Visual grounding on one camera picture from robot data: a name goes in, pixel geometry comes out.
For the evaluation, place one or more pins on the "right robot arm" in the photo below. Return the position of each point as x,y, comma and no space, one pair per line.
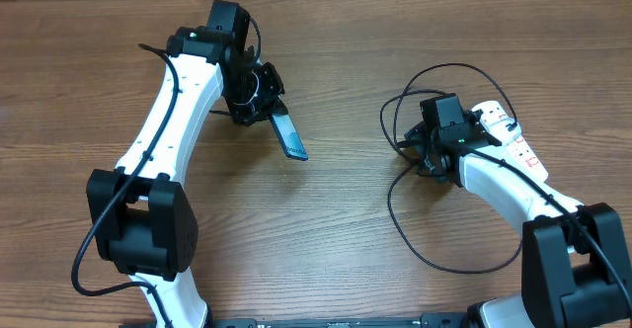
575,265

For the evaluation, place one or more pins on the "Samsung Galaxy smartphone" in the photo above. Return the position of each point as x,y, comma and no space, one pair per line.
288,137

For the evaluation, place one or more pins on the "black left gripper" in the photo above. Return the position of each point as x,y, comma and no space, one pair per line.
271,104

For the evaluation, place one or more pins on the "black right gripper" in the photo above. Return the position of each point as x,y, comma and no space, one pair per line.
418,138

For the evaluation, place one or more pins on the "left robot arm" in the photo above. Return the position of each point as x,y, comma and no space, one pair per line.
144,231

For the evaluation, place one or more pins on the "white charger adapter plug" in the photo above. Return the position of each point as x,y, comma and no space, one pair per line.
506,131

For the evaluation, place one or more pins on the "white power strip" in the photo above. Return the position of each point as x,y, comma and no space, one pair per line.
519,150

